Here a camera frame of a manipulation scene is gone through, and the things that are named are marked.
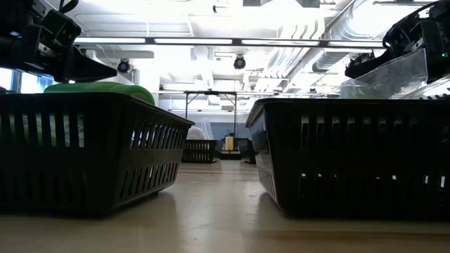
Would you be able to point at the yellow background object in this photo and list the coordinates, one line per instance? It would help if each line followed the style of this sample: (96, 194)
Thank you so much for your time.
(229, 144)

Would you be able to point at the overhead rig bar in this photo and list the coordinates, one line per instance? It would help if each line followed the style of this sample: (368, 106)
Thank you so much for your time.
(193, 41)

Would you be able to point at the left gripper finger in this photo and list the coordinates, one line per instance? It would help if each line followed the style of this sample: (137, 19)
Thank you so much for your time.
(88, 68)

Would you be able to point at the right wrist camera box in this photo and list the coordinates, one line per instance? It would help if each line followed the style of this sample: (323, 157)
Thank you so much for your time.
(397, 38)

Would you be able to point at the black slotted plastic basket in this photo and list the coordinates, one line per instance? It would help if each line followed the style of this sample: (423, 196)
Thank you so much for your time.
(200, 151)
(281, 158)
(98, 154)
(246, 151)

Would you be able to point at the small black mounted camera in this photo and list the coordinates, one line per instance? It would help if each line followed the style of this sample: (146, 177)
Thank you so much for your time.
(362, 59)
(123, 66)

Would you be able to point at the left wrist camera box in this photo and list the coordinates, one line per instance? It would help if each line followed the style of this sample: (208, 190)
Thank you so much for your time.
(61, 28)

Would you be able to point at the clear bag of cotton balls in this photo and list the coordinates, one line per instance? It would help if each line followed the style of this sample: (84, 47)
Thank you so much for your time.
(208, 126)
(196, 133)

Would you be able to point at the black overhead rig camera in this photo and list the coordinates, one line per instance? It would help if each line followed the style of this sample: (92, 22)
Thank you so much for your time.
(239, 62)

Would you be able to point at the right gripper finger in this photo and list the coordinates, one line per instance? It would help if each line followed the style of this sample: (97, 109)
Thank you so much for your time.
(372, 68)

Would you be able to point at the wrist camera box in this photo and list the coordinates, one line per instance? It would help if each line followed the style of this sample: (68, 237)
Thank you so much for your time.
(61, 28)
(397, 38)

